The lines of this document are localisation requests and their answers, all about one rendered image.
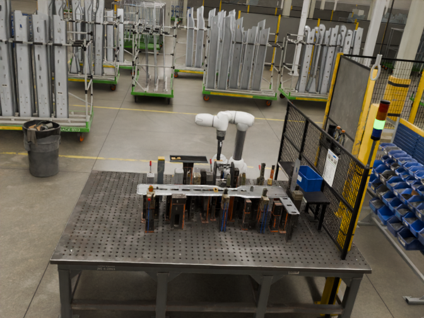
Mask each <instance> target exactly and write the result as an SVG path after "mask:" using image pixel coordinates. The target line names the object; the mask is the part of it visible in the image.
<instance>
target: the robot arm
mask: <svg viewBox="0 0 424 318"><path fill-rule="evenodd" d="M195 122H196V124H198V125H200V126H205V127H215V128H216V139H217V140H218V147H217V154H216V155H215V156H214V157H213V159H216V160H223V161H222V162H218V161H216V162H217V163H223V164H226V163H227V164H229V163H230V165H231V162H234V164H235V168H238V169H239V170H240V172H239V174H241V173H243V172H245V173H246V170H247V165H246V163H244V160H243V158H242V153H243V148H244V142H245V135H246V131H247V130H248V128H249V127H251V126H253V125H254V116H253V115H251V114H249V113H246V112H238V111H225V112H219V113H218V115H211V114H198V115H197V116H196V120H195ZM228 123H232V124H235V125H236V128H237V132H236V137H235V144H234V149H233V156H232V157H231V158H230V160H227V159H226V157H225V156H224V155H222V154H221V148H222V144H223V142H222V141H223V140H225V136H226V132H227V127H228ZM213 159H212V164H211V165H212V169H213V167H214V162H215V161H214V160H213ZM220 175H221V171H219V170H218V168H217V173H216V178H217V179H220Z"/></svg>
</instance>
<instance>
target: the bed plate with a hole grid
mask: <svg viewBox="0 0 424 318"><path fill-rule="evenodd" d="M146 178H147V173H139V172H116V171H104V170H91V172H90V175H89V176H88V178H87V181H86V183H85V186H84V187H83V190H82V192H81V194H80V196H79V198H78V200H77V202H76V205H75V207H74V209H73V212H72V213H71V216H70V217H69V220H68V222H67V224H66V227H65V229H64V231H63V233H62V235H61V237H60V239H59V241H58V244H57V246H56V249H55V251H54V253H53V255H52V257H51V259H50V264H66V265H87V266H129V267H151V268H193V269H235V270H256V271H298V272H320V273H362V274H372V268H371V267H370V266H369V264H368V262H367V261H366V260H365V258H364V257H363V255H362V254H361V252H360V251H359V249H358V248H357V246H356V245H355V244H354V243H353V241H352V243H351V247H350V251H348V252H347V255H346V259H345V260H342V259H341V252H340V251H339V250H338V248H337V247H336V246H335V244H334V242H333V241H332V240H331V238H330V236H329V235H328V234H327V232H326V231H325V229H324V228H323V227H322V228H321V230H322V232H318V231H317V229H316V228H317V226H318V223H319V222H310V221H309V219H308V218H307V217H308V216H314V214H313V213H312V212H311V210H310V209H309V210H308V212H309V213H305V212H304V209H305V205H306V203H305V201H304V200H302V203H301V207H300V214H299V216H298V221H297V225H296V226H297V228H294V229H293V234H292V238H291V242H292V243H293V245H286V244H285V242H284V240H283V237H286V234H285V233H280V232H279V230H278V232H275V233H274V232H270V230H268V228H267V227H268V226H269V221H270V217H271V216H270V215H271V210H272V205H273V200H274V198H269V206H268V212H267V213H266V214H267V216H266V217H265V218H266V220H265V222H266V224H265V228H264V233H261V234H257V233H256V232H257V230H256V228H255V227H256V225H257V222H256V221H252V220H251V219H250V220H248V226H247V228H248V230H249V231H247V230H246V231H245V230H242V229H241V228H240V226H239V225H242V220H240V219H239V217H238V213H239V212H238V211H236V212H235V221H229V219H228V212H227V224H226V230H227V232H221V231H219V230H218V229H217V227H216V226H217V225H218V224H219V218H220V217H219V213H220V211H215V218H216V221H210V218H209V213H211V211H208V222H209V223H202V222H201V217H200V213H201V212H202V208H199V209H198V210H199V211H198V213H196V212H195V213H194V214H196V219H197V222H185V219H184V225H186V226H187V231H167V225H170V223H165V219H164V213H165V210H166V199H167V196H162V198H163V202H159V210H158V214H159V217H160V221H154V226H155V227H156V229H155V230H154V232H155V233H144V232H145V223H142V222H141V213H142V212H143V195H139V194H137V185H138V184H146ZM243 217H244V211H243V216H242V219H243Z"/></svg>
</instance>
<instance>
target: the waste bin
mask: <svg viewBox="0 0 424 318"><path fill-rule="evenodd" d="M22 130H23V131H22V132H23V133H24V140H23V141H24V146H25V150H26V151H28V159H29V164H30V172H31V174H32V175H34V176H36V177H50V176H53V175H55V174H56V173H58V171H59V144H61V125H60V124H58V123H56V122H53V121H47V120H32V121H27V122H25V123H23V125H22Z"/></svg>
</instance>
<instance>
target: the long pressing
mask: <svg viewBox="0 0 424 318"><path fill-rule="evenodd" d="M150 185H152V186H153V188H154V189H156V187H158V188H159V189H167V190H159V189H158V190H157V189H156V190H154V191H155V195H157V196H171V195H172V194H186V196H222V194H223V191H218V192H214V191H203V189H210V190H213V188H214V187H216V188H217V189H218V190H223V189H224V188H222V187H218V186H217V185H178V184H138V185H137V194H139V195H146V191H147V190H148V189H149V186H150ZM251 186H253V187H254V190H253V191H250V187H251ZM264 188H267V190H268V192H267V194H266V195H267V197H268V198H278V199H279V198H280V197H288V195H287V194H286V192H285V191H284V189H283V188H282V187H281V186H270V185H241V186H239V187H237V188H228V195H229V196H238V197H245V198H261V196H262V191H263V189H264ZM171 189H178V191H174V190H171ZM182 189H190V191H183V190H182ZM193 189H200V190H201V191H193ZM232 190H237V191H232ZM241 190H245V191H241ZM275 194H276V195H275Z"/></svg>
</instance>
